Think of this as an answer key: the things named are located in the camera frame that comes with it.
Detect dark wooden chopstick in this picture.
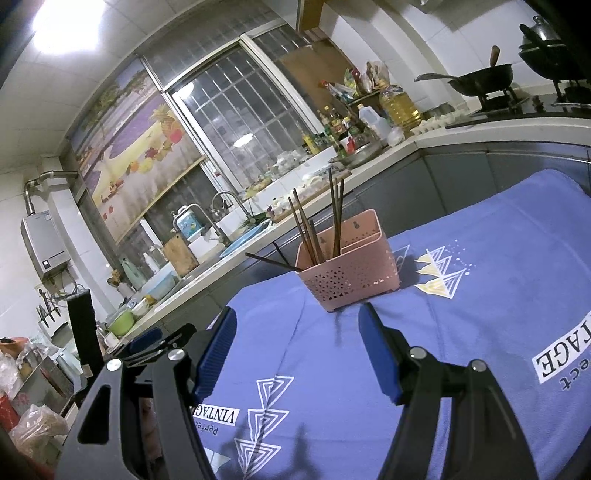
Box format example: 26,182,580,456
329,168,339,258

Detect white plastic jug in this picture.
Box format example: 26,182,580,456
358,104,392,143

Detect chrome kitchen faucet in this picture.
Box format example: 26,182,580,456
172,203,230,247

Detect pink perforated utensil basket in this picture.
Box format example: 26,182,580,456
295,209,401,312

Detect blue plastic basin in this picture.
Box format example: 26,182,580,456
219,220,271,259

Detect brown wooden chopstick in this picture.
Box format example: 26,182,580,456
293,189,325,265

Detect white water heater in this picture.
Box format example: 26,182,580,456
20,211,70,280

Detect blue printed tablecloth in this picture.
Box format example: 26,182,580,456
194,170,590,479

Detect yellow cooking oil bottle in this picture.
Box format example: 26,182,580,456
379,85,423,132

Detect wooden cutting board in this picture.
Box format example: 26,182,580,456
162,234,199,277

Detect black wok with handle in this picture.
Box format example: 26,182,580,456
415,45,514,99

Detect fruit landscape wall poster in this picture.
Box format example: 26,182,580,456
70,60,204,242

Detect lidded black wok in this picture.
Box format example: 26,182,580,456
519,15,590,107

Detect green bowl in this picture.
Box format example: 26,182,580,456
107,308,135,338

